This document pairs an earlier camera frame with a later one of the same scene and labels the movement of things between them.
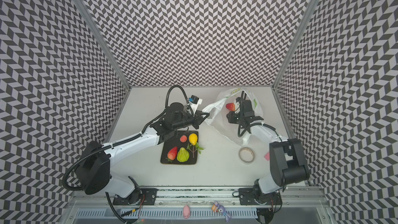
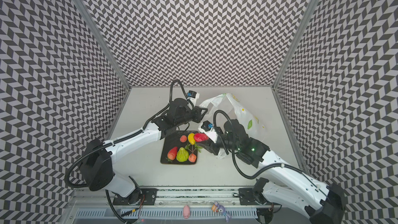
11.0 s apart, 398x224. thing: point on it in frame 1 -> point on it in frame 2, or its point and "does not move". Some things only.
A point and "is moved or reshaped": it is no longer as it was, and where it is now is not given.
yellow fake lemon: (193, 138) does not move
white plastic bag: (215, 114) is moved or reshaped
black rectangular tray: (181, 149) does not move
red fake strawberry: (171, 154) does not move
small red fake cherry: (183, 138) does not move
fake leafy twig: (197, 149) does not move
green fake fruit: (183, 155) does not move
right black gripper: (241, 109) -> (213, 143)
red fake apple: (231, 106) -> (200, 137)
